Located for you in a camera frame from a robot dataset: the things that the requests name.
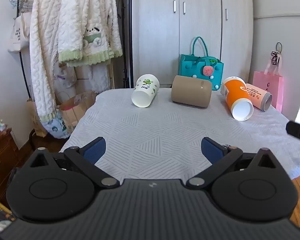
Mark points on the orange paper cup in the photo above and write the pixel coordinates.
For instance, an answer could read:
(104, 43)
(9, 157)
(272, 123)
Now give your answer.
(236, 95)

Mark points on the black clothes rack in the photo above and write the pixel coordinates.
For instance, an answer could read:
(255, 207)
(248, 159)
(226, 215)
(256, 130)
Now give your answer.
(126, 30)

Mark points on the white canvas tote bag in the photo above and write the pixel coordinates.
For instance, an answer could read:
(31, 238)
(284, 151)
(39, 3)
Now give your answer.
(18, 33)

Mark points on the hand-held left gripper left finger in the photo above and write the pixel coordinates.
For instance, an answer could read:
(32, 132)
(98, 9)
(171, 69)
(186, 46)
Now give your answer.
(95, 150)

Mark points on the long white fluffy robe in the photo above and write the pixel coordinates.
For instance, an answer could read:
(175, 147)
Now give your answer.
(41, 62)

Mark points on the brown paper cup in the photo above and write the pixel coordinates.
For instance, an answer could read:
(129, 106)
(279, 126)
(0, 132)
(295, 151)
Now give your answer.
(191, 91)

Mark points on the white cup with green print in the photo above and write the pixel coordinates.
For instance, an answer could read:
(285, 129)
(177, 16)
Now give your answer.
(145, 90)

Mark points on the teal felt tote bag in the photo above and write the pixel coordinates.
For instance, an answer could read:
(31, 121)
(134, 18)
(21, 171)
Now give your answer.
(190, 67)

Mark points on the white fluffy jacket green trim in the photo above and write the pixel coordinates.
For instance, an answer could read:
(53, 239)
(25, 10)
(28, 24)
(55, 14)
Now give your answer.
(90, 22)

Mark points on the pale pink paper cup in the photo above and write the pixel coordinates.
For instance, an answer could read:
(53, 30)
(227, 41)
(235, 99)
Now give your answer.
(258, 95)

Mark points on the white patterned tablecloth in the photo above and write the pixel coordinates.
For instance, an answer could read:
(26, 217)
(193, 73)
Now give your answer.
(165, 130)

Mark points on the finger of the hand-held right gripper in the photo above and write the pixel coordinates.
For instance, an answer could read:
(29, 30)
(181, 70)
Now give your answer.
(298, 131)

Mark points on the pink gift bag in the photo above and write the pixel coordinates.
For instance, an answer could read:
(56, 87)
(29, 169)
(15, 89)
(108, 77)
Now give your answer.
(270, 85)

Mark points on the brown paper bag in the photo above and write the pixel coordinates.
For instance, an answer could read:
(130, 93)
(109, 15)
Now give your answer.
(75, 106)

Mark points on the dark wooden cabinet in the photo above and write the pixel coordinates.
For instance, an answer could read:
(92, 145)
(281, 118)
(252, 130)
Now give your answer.
(2, 160)

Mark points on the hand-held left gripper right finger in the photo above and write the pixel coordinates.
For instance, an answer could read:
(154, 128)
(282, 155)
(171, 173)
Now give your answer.
(211, 150)

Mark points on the white printed plastic bag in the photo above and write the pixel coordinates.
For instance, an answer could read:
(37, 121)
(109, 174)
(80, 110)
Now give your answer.
(57, 126)

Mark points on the grey wardrobe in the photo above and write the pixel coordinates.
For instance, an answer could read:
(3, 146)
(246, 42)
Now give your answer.
(197, 25)

